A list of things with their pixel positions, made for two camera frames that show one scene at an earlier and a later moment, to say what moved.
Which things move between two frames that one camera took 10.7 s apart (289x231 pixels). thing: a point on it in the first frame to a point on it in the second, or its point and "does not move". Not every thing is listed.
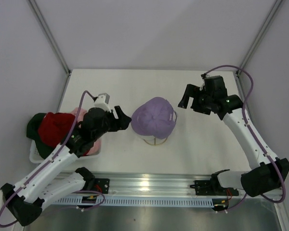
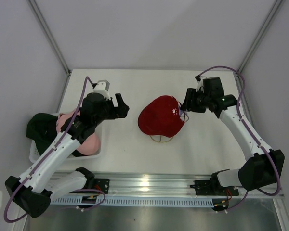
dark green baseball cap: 32,133 does not move
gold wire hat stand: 154,142 to 160,140
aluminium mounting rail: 160,184 does not move
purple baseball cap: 155,117 to 183,115
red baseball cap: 52,127 to 161,116
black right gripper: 193,91 does not move
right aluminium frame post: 259,35 does not move
